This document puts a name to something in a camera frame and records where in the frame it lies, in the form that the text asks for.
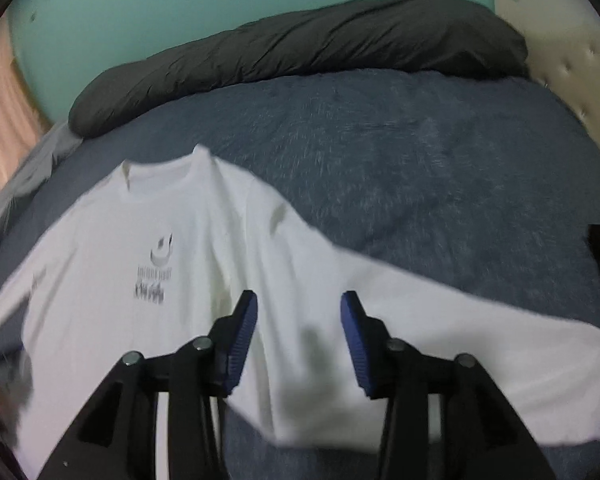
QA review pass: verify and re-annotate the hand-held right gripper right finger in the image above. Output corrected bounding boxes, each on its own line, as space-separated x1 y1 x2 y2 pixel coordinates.
341 290 556 480

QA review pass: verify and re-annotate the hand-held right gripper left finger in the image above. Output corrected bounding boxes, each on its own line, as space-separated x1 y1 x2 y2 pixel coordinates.
37 290 258 480

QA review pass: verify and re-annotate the white t-shirt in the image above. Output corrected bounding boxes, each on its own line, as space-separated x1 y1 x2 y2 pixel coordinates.
0 144 600 448

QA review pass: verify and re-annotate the blue-grey bed sheet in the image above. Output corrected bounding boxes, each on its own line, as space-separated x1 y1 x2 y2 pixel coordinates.
0 67 600 480

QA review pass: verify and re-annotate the light grey blanket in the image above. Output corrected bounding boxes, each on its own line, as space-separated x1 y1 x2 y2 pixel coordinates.
0 122 81 261

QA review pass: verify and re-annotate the dark grey long pillow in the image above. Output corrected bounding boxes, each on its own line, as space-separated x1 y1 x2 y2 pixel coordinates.
69 0 530 138

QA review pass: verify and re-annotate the pink curtain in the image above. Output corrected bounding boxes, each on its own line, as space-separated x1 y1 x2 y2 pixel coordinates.
0 10 56 221

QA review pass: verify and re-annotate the cream tufted headboard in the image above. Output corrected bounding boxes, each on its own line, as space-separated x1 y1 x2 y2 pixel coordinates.
492 0 600 171

